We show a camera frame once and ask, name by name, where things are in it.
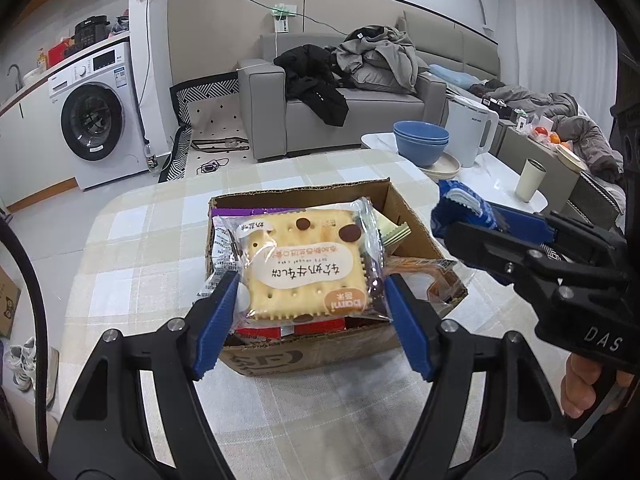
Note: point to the blue folded cloth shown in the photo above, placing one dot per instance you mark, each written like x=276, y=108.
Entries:
x=452, y=76

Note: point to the red snack packet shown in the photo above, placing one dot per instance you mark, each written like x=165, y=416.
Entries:
x=260, y=331

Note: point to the clear cracker biscuit packet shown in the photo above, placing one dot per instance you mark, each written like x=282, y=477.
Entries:
x=300, y=260

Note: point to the small printed cardboard box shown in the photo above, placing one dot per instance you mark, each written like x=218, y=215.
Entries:
x=9, y=305

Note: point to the plastic bottle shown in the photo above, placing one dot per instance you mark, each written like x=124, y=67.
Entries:
x=151, y=156

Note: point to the white washing machine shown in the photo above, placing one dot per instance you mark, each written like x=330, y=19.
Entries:
x=100, y=120

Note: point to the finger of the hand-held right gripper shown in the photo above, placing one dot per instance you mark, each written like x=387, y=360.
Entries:
x=485, y=242
x=525, y=225

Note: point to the white cup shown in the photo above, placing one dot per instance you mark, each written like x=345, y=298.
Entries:
x=530, y=182

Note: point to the green cookie package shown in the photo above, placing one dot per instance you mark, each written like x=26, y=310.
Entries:
x=395, y=232

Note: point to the metal faucet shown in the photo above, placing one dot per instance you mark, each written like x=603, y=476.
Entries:
x=14, y=75

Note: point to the purple silver snack packet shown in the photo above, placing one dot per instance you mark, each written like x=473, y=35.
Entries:
x=225, y=245

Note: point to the person's right hand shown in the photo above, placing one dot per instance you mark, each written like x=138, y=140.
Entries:
x=580, y=385

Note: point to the beige plate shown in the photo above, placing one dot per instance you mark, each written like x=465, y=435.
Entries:
x=447, y=166

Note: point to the orange fruit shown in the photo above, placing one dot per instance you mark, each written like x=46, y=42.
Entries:
x=555, y=137

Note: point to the patterned play mat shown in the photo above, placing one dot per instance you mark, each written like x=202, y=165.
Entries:
x=210, y=120

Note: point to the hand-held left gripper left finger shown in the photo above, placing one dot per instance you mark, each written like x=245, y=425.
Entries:
x=217, y=325

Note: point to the white counter cabinet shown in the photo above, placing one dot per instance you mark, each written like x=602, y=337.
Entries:
x=30, y=150

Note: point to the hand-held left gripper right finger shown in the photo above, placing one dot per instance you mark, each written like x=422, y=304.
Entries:
x=410, y=330

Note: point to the grey blanket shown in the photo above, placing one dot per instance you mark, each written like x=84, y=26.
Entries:
x=560, y=110

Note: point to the grey sofa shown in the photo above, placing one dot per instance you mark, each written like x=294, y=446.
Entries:
x=380, y=115

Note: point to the wall socket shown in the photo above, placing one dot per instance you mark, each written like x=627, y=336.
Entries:
x=281, y=17

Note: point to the white kettle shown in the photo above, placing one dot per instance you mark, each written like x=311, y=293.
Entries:
x=470, y=130

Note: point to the orange snack packet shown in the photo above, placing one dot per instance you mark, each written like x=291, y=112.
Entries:
x=425, y=270

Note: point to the brown cardboard box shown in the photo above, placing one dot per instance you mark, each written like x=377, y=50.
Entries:
x=280, y=360

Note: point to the white sneaker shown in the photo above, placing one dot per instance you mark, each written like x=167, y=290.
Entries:
x=25, y=380
x=17, y=355

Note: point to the yellow bottle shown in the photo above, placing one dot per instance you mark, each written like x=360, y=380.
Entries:
x=41, y=59

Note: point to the blue snack packet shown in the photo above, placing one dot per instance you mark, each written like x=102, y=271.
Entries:
x=460, y=205

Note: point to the grey clothes pile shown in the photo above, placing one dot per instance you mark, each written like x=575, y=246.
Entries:
x=385, y=55

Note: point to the red box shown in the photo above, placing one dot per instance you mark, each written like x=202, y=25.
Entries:
x=61, y=54

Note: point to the black pressure cooker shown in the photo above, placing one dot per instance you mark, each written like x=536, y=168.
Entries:
x=91, y=30

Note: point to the black jacket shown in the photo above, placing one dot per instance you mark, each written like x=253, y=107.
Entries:
x=315, y=85

